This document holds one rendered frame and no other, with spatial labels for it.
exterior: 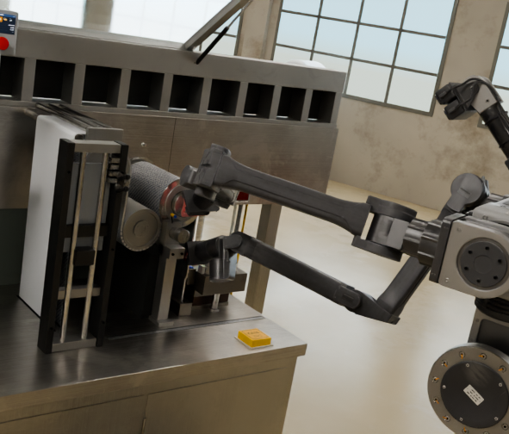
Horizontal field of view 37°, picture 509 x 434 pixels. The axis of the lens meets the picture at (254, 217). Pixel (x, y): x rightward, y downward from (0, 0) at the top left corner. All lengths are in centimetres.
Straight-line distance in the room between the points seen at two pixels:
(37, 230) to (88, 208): 29
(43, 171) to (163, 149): 51
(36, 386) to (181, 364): 39
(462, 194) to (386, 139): 762
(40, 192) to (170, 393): 65
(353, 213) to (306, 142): 145
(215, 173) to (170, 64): 104
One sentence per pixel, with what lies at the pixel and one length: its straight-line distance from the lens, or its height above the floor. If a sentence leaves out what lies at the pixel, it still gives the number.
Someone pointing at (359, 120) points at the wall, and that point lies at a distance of 963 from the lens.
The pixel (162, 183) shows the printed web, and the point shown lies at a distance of 220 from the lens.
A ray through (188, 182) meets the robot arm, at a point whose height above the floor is 136.
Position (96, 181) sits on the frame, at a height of 134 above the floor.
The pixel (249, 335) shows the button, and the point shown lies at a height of 92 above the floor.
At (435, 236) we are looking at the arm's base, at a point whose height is 147.
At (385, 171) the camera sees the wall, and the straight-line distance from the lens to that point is 951.
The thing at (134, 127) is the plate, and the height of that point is 140.
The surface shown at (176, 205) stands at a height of 125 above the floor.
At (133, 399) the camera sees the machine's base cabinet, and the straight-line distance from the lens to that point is 203.
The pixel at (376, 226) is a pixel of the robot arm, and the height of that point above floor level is 145.
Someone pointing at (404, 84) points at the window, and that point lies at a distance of 938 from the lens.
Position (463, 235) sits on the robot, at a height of 149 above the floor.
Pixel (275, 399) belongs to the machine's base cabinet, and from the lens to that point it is 235.
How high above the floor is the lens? 178
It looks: 14 degrees down
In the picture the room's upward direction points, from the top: 10 degrees clockwise
